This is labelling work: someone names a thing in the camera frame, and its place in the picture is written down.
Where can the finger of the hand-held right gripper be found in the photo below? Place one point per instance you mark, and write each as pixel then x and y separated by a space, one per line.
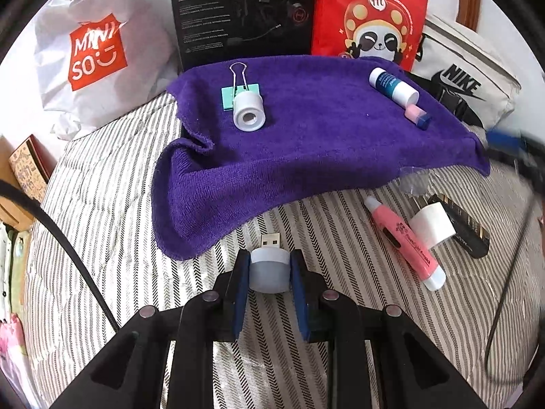
pixel 504 139

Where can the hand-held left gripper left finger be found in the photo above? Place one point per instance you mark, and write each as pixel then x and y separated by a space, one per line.
pixel 240 294

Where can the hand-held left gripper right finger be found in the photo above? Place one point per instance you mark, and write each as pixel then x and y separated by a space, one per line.
pixel 300 294

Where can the white USB night light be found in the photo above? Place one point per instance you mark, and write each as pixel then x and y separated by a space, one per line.
pixel 270 270

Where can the pink and blue eraser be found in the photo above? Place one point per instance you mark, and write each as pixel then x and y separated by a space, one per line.
pixel 417 116

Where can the black cosmetic tube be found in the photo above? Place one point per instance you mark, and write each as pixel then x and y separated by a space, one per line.
pixel 470 245

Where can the clear plastic cap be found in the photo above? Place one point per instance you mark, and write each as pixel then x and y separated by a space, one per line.
pixel 414 181

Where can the white charger plug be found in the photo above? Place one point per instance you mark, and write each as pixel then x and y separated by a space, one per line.
pixel 434 223

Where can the pink eraser pen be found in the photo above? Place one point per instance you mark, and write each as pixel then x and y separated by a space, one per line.
pixel 404 247

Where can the white bottle with blue label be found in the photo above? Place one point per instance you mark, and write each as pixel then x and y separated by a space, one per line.
pixel 394 86

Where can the white tape roll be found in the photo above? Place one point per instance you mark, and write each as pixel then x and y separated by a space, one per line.
pixel 249 110

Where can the green binder clip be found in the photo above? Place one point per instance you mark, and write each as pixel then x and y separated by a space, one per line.
pixel 238 91

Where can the white waist bag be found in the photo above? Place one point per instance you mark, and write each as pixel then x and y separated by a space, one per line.
pixel 464 76

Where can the striped bedsheet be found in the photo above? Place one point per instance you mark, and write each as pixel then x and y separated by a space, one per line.
pixel 127 221

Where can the purple towel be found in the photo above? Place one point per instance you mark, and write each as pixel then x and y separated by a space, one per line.
pixel 298 145

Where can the red paper bag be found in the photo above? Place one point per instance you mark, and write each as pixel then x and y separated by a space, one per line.
pixel 370 17

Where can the pink plastic bag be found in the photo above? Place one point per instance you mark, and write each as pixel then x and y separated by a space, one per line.
pixel 10 349

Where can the brown patterned box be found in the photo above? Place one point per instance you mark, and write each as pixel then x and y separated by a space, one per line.
pixel 30 170

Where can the black cardboard box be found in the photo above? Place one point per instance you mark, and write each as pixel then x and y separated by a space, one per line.
pixel 238 12

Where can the white plastic shopping bag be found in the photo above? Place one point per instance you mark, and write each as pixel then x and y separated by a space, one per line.
pixel 98 51

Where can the wooden door frame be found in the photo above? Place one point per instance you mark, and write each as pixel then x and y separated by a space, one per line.
pixel 469 4

